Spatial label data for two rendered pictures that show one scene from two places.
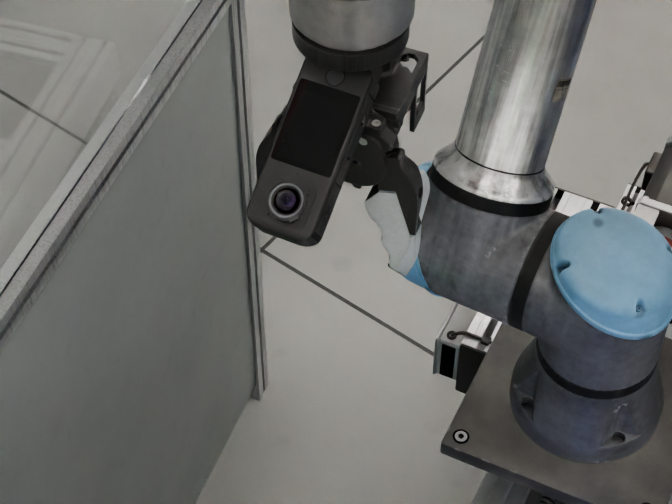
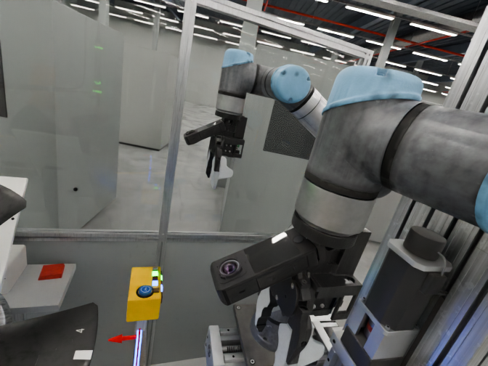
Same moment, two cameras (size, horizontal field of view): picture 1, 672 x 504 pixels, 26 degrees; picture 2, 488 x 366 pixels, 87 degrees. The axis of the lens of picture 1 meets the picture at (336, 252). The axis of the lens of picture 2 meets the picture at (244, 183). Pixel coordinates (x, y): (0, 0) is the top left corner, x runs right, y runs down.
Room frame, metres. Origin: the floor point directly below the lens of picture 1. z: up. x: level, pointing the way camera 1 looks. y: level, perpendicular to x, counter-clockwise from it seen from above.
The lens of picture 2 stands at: (0.23, -0.60, 1.74)
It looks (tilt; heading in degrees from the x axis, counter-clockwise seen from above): 19 degrees down; 47
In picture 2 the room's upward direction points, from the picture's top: 13 degrees clockwise
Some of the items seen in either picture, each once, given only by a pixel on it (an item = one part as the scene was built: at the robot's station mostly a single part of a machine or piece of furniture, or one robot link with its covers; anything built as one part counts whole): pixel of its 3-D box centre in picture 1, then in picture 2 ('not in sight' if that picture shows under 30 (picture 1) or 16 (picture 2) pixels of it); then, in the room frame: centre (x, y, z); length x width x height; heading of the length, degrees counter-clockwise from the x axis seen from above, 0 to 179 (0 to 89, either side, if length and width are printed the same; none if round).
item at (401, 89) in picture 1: (354, 80); (226, 134); (0.67, -0.01, 1.62); 0.09 x 0.08 x 0.12; 159
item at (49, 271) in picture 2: not in sight; (51, 271); (0.30, 0.52, 0.87); 0.08 x 0.08 x 0.02; 75
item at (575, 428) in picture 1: (591, 370); (276, 319); (0.82, -0.25, 1.09); 0.15 x 0.15 x 0.10
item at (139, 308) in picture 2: not in sight; (144, 293); (0.53, 0.09, 1.02); 0.16 x 0.10 x 0.11; 69
